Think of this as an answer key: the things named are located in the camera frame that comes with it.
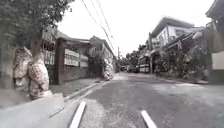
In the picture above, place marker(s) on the white two-storey building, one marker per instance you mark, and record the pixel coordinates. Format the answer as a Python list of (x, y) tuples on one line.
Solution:
[(168, 33)]

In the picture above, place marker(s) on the dark building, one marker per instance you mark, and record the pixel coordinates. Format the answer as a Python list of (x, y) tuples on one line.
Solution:
[(217, 40)]

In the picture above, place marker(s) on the vehicle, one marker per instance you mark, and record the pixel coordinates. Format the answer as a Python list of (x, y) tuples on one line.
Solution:
[(130, 69)]

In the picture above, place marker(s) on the utility pole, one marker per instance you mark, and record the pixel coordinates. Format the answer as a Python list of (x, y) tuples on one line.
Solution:
[(118, 58)]

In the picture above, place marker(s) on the building with barred fence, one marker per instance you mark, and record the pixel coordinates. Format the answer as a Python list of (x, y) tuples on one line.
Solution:
[(71, 61)]

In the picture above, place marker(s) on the robot's own part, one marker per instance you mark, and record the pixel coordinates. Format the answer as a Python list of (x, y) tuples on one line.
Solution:
[(77, 115), (148, 119)]

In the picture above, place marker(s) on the pale filled sack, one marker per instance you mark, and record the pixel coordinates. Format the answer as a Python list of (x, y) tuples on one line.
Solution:
[(21, 65), (38, 78)]

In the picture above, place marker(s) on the grey asphalt road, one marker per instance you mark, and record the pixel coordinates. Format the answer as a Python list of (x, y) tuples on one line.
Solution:
[(140, 100)]

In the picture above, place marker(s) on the bushes by wall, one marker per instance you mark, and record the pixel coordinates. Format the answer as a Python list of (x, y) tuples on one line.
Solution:
[(181, 63)]

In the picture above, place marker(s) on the large dark tree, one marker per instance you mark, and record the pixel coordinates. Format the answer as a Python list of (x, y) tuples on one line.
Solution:
[(20, 20)]

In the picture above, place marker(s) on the concrete pavement with ramp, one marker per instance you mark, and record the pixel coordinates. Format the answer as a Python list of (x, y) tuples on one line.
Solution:
[(30, 111)]

